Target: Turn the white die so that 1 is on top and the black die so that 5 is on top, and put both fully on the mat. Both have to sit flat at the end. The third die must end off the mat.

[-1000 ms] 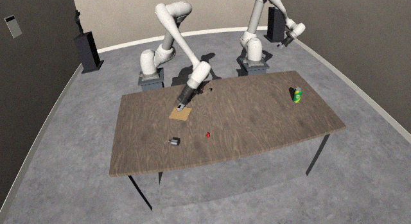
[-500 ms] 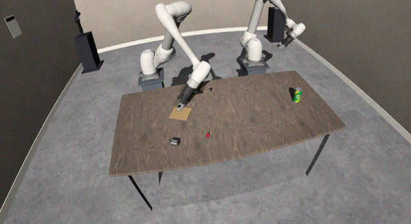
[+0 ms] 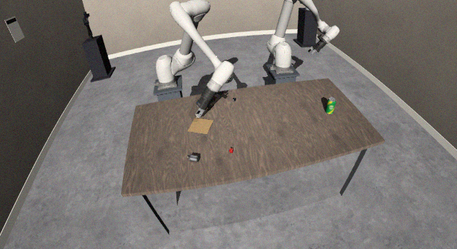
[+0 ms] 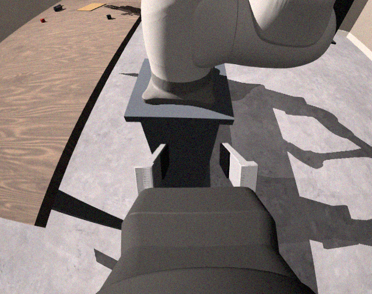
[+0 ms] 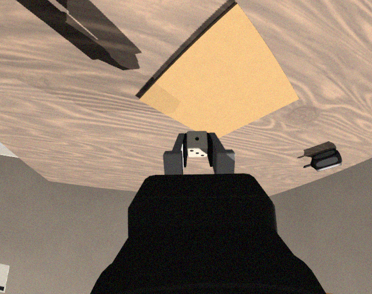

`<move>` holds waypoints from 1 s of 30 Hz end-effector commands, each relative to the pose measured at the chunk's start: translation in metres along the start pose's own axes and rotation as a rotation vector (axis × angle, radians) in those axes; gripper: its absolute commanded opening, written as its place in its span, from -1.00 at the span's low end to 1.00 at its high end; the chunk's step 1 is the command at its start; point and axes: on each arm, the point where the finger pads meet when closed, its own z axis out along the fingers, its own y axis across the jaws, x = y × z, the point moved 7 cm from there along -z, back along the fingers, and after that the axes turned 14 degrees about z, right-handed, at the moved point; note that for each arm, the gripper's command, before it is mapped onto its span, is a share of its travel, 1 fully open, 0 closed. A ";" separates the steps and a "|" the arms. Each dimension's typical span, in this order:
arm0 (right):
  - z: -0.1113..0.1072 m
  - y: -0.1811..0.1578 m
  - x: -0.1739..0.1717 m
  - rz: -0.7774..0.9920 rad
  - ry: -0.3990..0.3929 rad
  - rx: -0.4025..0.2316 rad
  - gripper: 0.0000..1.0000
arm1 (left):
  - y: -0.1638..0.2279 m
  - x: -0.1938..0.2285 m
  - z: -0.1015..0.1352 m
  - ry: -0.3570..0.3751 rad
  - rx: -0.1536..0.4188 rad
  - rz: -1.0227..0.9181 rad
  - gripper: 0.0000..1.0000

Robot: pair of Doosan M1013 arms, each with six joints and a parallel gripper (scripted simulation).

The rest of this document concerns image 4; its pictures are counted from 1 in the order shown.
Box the tan square mat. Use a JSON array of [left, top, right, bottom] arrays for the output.
[[77, 3, 106, 11]]

